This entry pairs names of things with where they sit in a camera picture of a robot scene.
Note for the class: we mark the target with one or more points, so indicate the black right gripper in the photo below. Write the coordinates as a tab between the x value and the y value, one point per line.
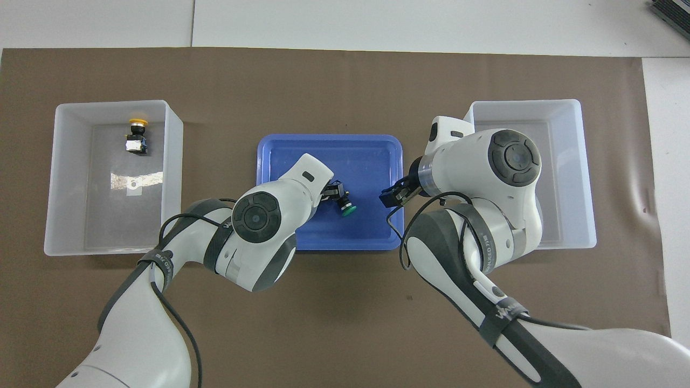
411	186

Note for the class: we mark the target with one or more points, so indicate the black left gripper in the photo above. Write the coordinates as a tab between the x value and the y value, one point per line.
329	192

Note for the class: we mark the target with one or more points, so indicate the green push button switch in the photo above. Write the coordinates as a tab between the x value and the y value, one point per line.
347	209

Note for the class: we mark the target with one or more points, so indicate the yellow push button switch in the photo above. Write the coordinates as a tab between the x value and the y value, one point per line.
137	141

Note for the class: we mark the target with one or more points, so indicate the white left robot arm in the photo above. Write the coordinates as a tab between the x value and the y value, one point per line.
140	334

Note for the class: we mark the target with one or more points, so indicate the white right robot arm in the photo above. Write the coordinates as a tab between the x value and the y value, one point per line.
474	161

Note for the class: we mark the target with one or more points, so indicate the blue plastic tray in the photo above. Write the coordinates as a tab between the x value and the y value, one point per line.
366	161

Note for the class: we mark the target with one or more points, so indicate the brown paper table mat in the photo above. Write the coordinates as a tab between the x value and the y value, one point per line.
345	323

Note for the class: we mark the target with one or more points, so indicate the translucent white plastic box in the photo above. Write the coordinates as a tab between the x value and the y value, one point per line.
70	215
571	140

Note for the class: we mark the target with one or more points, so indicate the dark ribbed metal device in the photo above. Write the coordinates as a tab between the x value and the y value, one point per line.
674	13

